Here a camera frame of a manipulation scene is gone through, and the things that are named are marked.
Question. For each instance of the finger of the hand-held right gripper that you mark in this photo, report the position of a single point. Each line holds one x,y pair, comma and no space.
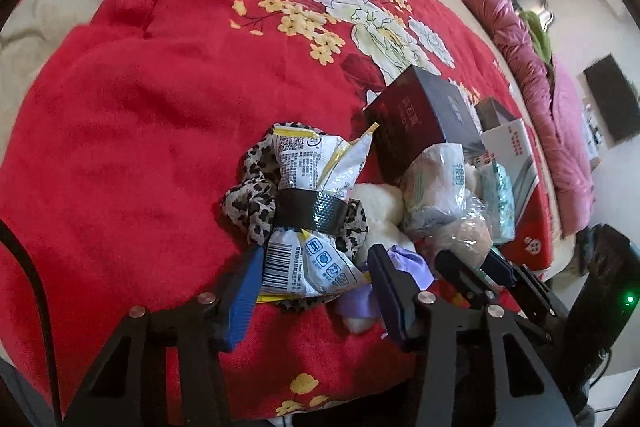
505,269
462,274

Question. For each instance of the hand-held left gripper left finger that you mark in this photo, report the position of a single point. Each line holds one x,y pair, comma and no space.
245,297

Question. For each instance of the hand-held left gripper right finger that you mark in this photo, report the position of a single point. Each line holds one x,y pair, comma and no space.
392,307

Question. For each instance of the beige item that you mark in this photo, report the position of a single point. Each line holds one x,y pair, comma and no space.
470,234

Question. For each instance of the red white cardboard box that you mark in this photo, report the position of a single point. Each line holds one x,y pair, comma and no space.
525,207

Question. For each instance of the teal patterned tissue packet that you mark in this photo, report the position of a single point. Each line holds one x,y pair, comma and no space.
499,202

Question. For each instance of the white tissue packet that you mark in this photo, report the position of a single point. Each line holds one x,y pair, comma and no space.
435,192

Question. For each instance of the leopard print cloth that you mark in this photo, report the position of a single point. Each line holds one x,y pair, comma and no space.
252,202

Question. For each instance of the small white plush toy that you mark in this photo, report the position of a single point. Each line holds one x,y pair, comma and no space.
377,209

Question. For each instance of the white yellow snack packet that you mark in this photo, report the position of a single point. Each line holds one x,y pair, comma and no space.
312,217

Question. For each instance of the dark square box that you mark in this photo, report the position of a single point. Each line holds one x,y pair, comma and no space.
417,122

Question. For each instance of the pink quilt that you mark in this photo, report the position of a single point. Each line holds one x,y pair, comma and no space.
540,107

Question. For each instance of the red floral blanket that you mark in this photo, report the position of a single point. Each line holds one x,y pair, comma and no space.
150,107

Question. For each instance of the green cloth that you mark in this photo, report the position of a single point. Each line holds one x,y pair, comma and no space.
537,32

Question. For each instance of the black wall screen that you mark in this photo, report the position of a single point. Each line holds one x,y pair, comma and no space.
612,99

